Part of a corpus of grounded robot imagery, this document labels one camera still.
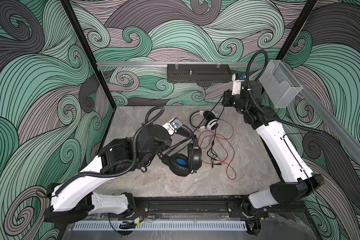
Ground white black headphones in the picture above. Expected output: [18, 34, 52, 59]
[190, 111, 219, 132]

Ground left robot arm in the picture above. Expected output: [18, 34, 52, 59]
[44, 123, 179, 224]

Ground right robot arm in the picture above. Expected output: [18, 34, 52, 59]
[222, 80, 325, 210]

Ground black perforated metal tray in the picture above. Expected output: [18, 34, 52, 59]
[167, 65, 234, 84]

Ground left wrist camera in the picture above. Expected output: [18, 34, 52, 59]
[163, 117, 183, 136]

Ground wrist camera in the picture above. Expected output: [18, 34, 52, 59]
[232, 74, 246, 96]
[163, 117, 183, 136]

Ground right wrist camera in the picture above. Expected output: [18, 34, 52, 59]
[232, 74, 246, 96]

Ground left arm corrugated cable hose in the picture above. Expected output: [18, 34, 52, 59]
[54, 106, 166, 188]

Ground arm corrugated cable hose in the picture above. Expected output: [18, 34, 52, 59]
[245, 50, 323, 134]
[54, 106, 166, 188]

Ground clear plastic wall bin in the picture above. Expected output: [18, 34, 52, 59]
[259, 60, 303, 109]

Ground right arm corrugated cable hose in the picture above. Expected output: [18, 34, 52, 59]
[245, 50, 323, 134]

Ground aluminium rail back wall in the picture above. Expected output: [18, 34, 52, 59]
[96, 61, 269, 69]

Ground aluminium rail wall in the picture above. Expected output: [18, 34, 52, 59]
[282, 66, 360, 166]
[96, 61, 269, 69]

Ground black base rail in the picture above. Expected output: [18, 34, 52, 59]
[128, 196, 307, 218]

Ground black frame post left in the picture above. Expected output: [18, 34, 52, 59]
[60, 0, 117, 111]

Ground black frame post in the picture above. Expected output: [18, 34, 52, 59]
[60, 0, 117, 111]
[260, 1, 317, 77]

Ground black frame post right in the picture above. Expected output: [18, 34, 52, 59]
[260, 1, 317, 77]

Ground white slotted cable duct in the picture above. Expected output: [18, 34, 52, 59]
[73, 220, 247, 232]

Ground aluminium rail right wall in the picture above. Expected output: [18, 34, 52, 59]
[282, 66, 360, 166]

